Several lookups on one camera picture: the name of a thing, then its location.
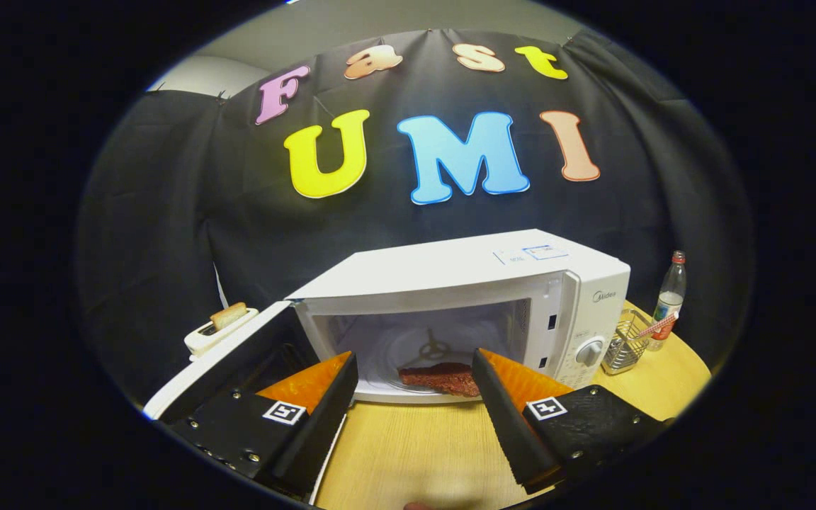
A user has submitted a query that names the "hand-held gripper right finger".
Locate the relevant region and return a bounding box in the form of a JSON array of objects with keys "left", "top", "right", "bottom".
[{"left": 470, "top": 348, "right": 674, "bottom": 495}]

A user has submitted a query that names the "red meat piece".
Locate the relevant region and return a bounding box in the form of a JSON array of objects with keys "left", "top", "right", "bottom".
[{"left": 398, "top": 362, "right": 481, "bottom": 397}]

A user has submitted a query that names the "toasted bread slice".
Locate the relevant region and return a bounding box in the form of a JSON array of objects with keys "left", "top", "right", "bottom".
[{"left": 210, "top": 302, "right": 247, "bottom": 332}]

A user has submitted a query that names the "metal wire basket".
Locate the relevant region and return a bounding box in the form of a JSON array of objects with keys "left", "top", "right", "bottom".
[{"left": 601, "top": 319, "right": 653, "bottom": 375}]

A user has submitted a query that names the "cream toaster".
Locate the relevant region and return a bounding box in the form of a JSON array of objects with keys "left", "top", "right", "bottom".
[{"left": 183, "top": 306, "right": 260, "bottom": 362}]

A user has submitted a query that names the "white toaster oven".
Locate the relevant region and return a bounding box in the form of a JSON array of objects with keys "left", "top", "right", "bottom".
[{"left": 142, "top": 228, "right": 632, "bottom": 506}]

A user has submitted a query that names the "red white striped stick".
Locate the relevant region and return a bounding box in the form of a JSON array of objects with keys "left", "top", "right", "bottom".
[{"left": 631, "top": 312, "right": 679, "bottom": 341}]

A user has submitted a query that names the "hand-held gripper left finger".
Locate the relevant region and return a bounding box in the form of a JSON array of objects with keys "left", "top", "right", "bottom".
[{"left": 167, "top": 351, "right": 359, "bottom": 497}]

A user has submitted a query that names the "clear bottle red label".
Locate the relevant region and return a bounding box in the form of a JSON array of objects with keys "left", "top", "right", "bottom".
[{"left": 647, "top": 250, "right": 688, "bottom": 352}]

